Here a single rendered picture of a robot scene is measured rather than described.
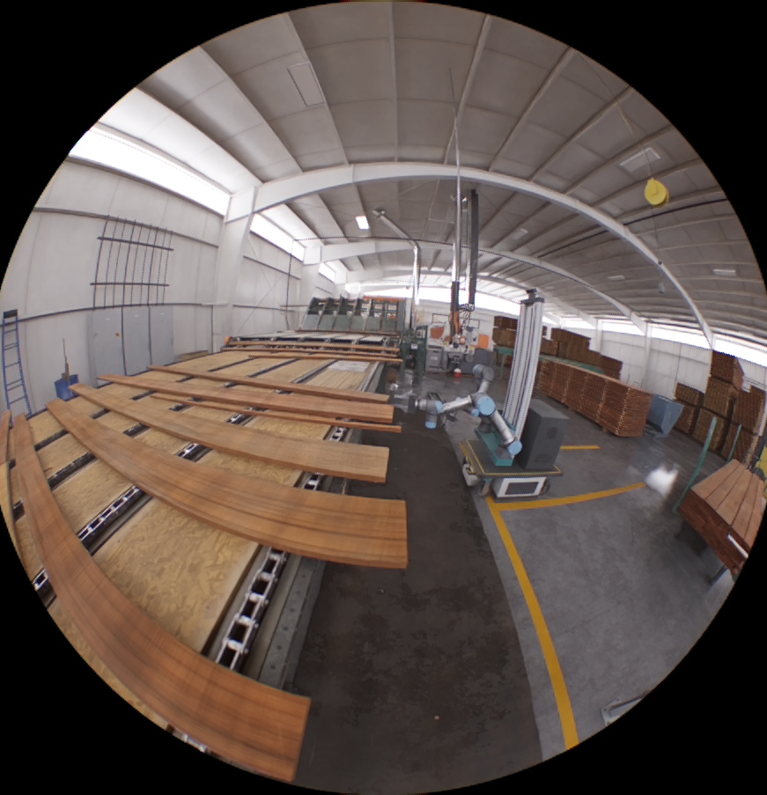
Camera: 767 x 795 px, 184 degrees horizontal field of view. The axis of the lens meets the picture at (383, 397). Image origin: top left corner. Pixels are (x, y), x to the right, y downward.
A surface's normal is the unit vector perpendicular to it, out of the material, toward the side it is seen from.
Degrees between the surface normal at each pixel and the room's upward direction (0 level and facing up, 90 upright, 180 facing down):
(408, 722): 0
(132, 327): 90
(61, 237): 88
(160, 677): 0
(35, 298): 93
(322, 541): 0
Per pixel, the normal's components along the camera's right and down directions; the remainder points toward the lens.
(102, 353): 1.00, 0.09
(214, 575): 0.07, -0.95
